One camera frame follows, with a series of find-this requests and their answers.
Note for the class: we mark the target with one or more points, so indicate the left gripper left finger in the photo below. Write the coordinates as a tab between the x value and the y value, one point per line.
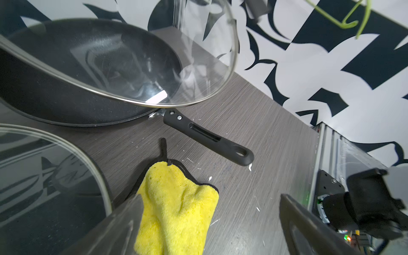
116	234

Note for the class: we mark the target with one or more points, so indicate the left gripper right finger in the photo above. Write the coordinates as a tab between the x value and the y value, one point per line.
305	234

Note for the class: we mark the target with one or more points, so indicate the yellow cleaning cloth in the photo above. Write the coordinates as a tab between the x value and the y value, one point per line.
177	209

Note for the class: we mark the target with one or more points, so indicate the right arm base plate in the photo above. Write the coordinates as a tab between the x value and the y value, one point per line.
326	186

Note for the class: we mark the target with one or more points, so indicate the large glass pot lid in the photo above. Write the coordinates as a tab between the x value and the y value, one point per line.
52	193

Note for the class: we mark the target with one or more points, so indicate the small black frying pan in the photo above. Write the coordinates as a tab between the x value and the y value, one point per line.
44	98

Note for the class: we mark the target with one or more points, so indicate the small glass pan lid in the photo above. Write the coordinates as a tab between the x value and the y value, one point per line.
158	54

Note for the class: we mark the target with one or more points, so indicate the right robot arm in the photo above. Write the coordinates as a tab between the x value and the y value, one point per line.
366	204

